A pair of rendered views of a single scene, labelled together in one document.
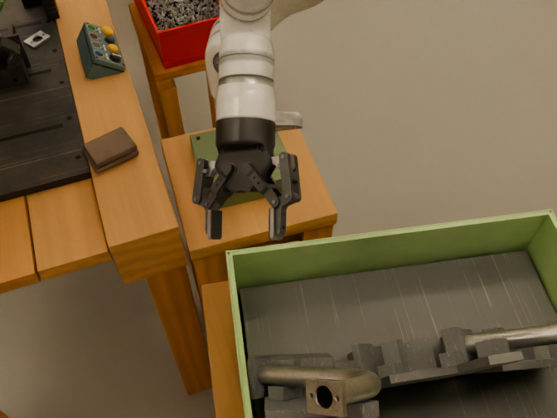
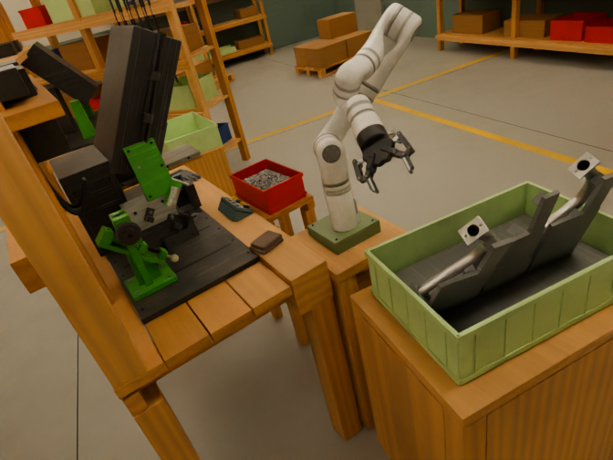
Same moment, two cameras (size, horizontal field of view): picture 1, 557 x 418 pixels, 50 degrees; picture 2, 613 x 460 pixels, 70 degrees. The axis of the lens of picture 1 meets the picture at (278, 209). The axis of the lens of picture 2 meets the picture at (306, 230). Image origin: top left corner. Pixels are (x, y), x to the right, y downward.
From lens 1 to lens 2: 0.62 m
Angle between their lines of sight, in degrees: 23
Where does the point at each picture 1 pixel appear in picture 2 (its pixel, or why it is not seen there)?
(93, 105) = (244, 231)
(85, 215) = (266, 276)
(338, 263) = (427, 246)
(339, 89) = not seen: hidden behind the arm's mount
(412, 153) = not seen: hidden behind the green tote
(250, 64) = (365, 105)
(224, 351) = (383, 318)
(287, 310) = (410, 279)
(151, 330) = (300, 410)
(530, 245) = (525, 209)
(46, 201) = (239, 278)
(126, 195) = (286, 257)
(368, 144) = not seen: hidden behind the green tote
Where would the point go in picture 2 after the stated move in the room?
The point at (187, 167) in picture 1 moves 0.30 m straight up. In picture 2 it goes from (312, 243) to (294, 168)
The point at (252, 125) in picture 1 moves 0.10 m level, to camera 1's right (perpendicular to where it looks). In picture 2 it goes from (378, 127) to (416, 116)
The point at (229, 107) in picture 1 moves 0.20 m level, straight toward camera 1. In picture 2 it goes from (363, 123) to (408, 147)
